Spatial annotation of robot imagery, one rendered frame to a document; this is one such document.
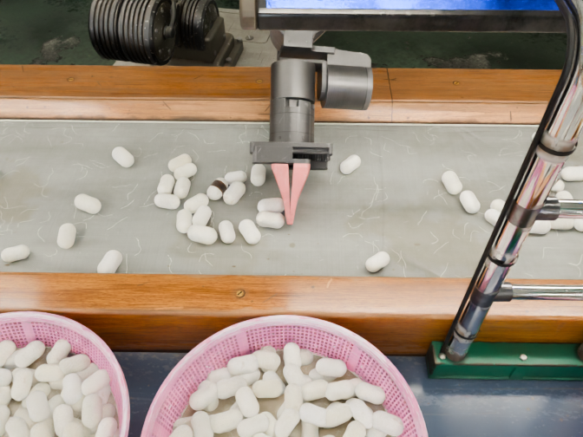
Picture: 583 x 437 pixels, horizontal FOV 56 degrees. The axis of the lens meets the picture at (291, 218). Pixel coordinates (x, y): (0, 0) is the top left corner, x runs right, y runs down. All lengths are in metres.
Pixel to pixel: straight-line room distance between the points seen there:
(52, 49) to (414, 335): 2.20
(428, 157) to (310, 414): 0.42
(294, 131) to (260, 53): 0.84
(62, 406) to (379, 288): 0.35
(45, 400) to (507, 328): 0.50
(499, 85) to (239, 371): 0.61
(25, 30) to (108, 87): 1.88
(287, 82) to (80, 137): 0.35
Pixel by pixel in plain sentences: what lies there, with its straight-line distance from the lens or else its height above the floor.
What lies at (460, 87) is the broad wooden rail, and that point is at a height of 0.76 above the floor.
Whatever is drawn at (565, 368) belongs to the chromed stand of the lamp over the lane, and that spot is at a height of 0.71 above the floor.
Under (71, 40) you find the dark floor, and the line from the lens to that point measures 2.65.
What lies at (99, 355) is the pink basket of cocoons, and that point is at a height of 0.75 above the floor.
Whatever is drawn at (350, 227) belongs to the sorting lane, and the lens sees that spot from 0.71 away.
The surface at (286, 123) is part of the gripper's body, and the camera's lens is 0.68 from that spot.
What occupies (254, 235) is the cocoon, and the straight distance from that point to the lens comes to 0.68.
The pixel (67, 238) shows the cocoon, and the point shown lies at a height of 0.76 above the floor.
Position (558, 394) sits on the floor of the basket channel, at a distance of 0.73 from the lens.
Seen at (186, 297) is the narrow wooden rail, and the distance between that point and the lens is 0.63.
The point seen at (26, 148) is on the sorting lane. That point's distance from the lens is 0.90.
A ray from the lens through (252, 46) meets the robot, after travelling 1.54.
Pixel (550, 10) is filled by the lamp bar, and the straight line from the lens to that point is 0.51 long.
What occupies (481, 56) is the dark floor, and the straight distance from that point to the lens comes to 2.50.
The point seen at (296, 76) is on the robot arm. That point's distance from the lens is 0.70.
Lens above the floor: 1.29
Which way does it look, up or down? 49 degrees down
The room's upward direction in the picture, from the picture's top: straight up
